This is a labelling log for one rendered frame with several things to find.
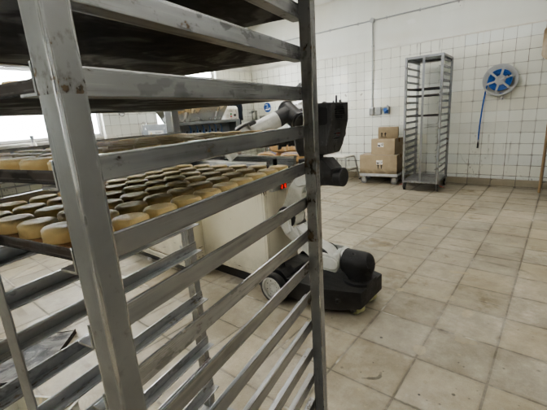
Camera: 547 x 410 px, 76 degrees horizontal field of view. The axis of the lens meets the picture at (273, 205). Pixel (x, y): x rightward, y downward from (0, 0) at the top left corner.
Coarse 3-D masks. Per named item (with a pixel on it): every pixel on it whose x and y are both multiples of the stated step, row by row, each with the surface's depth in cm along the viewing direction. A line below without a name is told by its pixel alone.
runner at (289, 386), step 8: (304, 352) 103; (312, 352) 101; (304, 360) 96; (296, 368) 97; (304, 368) 96; (296, 376) 92; (288, 384) 92; (280, 392) 89; (288, 392) 87; (280, 400) 83; (272, 408) 84; (280, 408) 84
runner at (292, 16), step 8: (248, 0) 65; (256, 0) 66; (264, 0) 66; (272, 0) 69; (280, 0) 72; (288, 0) 75; (264, 8) 71; (272, 8) 71; (280, 8) 72; (288, 8) 75; (296, 8) 78; (280, 16) 77; (288, 16) 78; (296, 16) 79
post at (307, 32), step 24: (312, 0) 78; (312, 24) 79; (312, 48) 80; (312, 72) 81; (312, 96) 82; (312, 120) 84; (312, 144) 85; (312, 168) 87; (312, 192) 89; (312, 216) 90; (312, 240) 92; (312, 264) 94; (312, 288) 96; (312, 312) 98; (312, 336) 100
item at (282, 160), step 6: (222, 156) 288; (240, 156) 274; (246, 156) 270; (252, 156) 266; (258, 156) 262; (264, 156) 259; (270, 156) 254; (276, 156) 251; (282, 156) 247; (288, 156) 245; (294, 156) 241; (270, 162) 256; (282, 162) 249; (288, 162) 245; (294, 162) 243
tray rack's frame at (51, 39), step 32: (32, 0) 29; (64, 0) 31; (32, 32) 30; (64, 32) 31; (32, 64) 31; (64, 64) 31; (64, 96) 31; (64, 128) 31; (64, 160) 33; (96, 160) 34; (64, 192) 34; (96, 192) 34; (96, 224) 35; (96, 256) 35; (0, 288) 48; (96, 288) 35; (96, 320) 37; (128, 320) 39; (96, 352) 39; (128, 352) 39; (128, 384) 39
